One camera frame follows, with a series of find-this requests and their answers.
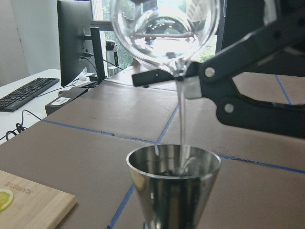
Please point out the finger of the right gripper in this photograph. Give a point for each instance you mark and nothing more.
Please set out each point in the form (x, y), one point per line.
(151, 77)
(213, 79)

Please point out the clear glass measuring cup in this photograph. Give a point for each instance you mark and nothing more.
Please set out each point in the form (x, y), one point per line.
(165, 33)

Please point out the steel double jigger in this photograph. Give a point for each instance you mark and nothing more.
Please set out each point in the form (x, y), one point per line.
(172, 188)

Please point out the black computer monitor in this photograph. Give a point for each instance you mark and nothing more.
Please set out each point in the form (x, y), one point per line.
(79, 42)

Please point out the black box with label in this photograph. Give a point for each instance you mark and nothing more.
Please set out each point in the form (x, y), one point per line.
(64, 99)

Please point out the black keyboard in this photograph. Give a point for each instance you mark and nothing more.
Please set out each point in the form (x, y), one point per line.
(26, 93)

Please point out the bamboo cutting board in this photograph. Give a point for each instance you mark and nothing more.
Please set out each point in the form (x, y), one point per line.
(34, 206)

